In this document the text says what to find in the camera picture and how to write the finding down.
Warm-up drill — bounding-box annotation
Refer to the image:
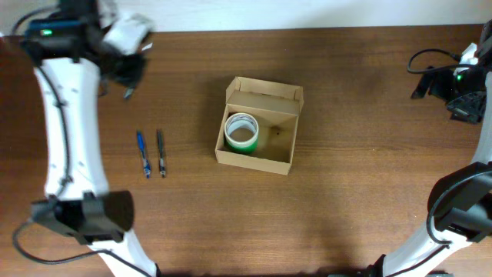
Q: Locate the beige masking tape roll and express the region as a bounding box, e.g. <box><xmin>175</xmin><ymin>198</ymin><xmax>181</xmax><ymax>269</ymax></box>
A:
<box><xmin>224</xmin><ymin>112</ymin><xmax>259</xmax><ymax>142</ymax></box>

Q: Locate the cardboard box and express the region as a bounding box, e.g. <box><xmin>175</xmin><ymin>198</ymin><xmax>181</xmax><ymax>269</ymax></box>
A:
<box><xmin>214</xmin><ymin>77</ymin><xmax>304</xmax><ymax>175</ymax></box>

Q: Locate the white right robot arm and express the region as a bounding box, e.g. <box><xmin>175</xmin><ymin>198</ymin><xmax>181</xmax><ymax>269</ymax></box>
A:
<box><xmin>361</xmin><ymin>22</ymin><xmax>491</xmax><ymax>276</ymax></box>

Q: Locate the grey clear pen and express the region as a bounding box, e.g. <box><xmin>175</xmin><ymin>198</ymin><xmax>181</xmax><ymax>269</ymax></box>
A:
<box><xmin>156</xmin><ymin>129</ymin><xmax>166</xmax><ymax>178</ymax></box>

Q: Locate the green tape roll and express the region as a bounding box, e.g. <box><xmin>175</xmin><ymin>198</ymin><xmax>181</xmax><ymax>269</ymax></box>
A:
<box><xmin>225</xmin><ymin>137</ymin><xmax>258</xmax><ymax>155</ymax></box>

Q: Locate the blue pen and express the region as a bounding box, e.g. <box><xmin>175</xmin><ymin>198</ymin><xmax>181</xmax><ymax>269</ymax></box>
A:
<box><xmin>136</xmin><ymin>131</ymin><xmax>151</xmax><ymax>179</ymax></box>

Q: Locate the black pen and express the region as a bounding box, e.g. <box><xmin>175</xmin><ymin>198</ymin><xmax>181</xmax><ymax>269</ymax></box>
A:
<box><xmin>124</xmin><ymin>88</ymin><xmax>135</xmax><ymax>99</ymax></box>

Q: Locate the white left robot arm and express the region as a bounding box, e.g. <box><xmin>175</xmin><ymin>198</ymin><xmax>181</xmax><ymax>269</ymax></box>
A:
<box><xmin>22</xmin><ymin>12</ymin><xmax>160</xmax><ymax>276</ymax></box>

